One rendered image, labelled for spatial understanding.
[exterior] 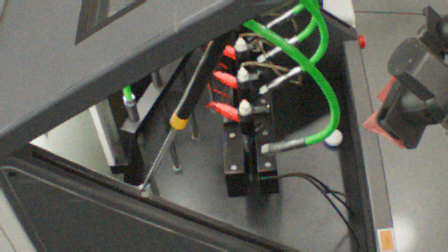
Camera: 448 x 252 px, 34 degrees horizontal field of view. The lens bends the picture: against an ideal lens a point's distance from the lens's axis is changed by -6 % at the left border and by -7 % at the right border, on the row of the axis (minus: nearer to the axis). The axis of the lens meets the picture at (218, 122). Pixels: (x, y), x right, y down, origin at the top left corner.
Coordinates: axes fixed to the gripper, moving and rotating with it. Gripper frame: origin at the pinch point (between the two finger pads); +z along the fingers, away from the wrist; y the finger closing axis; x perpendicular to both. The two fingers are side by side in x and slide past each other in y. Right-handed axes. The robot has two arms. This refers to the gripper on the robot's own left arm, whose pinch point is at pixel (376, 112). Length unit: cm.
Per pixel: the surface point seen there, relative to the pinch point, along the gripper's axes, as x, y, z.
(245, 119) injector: -3.2, -0.3, 35.9
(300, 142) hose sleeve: 1.4, 2.7, 20.6
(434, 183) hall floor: 98, -53, 111
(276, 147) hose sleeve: 0.2, 4.1, 25.6
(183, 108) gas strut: -26.0, 19.0, -5.7
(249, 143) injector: 1.9, 1.0, 41.3
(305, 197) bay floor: 22, 0, 49
